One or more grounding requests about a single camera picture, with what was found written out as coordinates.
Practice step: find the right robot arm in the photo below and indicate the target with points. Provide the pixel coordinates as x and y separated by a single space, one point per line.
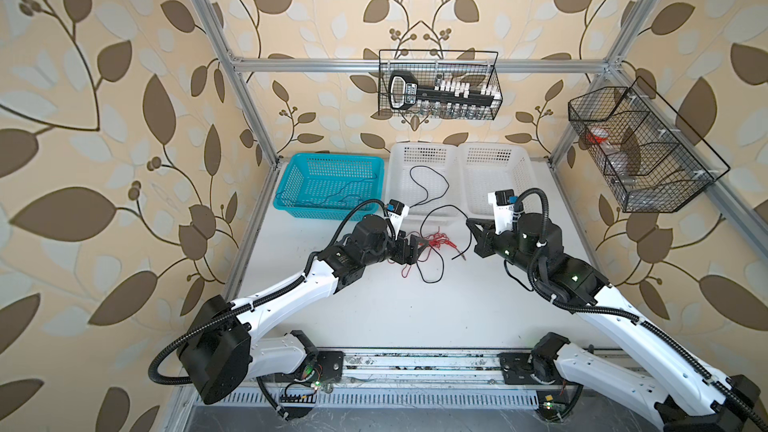
675 390

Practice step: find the red capped container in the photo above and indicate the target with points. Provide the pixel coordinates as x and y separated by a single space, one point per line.
596 135

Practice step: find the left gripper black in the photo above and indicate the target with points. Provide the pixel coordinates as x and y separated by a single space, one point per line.
401 255

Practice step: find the black tool with vials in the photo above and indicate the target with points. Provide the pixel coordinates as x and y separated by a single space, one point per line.
404 90

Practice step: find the white plastic basket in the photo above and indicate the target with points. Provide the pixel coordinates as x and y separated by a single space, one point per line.
425 177
487 168

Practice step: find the black wire basket wall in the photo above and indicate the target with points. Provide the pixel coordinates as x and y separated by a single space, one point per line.
655 160
473 66

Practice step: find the teal plastic basket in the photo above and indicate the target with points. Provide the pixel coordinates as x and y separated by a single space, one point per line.
328 186

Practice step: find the black wire basket back wall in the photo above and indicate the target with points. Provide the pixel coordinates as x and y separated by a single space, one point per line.
473 66

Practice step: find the white plastic basket left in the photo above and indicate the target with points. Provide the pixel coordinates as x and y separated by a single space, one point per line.
425 177

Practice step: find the white plastic basket right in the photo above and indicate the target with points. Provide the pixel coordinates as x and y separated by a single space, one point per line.
487 168

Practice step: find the black wire basket right wall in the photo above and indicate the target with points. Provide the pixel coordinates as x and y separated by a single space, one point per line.
655 160

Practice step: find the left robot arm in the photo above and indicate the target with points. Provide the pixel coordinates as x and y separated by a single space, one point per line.
227 342

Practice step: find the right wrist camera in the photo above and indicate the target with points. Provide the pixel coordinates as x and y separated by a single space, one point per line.
505 216

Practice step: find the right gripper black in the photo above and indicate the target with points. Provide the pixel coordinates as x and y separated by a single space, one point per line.
484 237

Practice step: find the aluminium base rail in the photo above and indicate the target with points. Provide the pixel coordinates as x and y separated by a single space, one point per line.
420 369

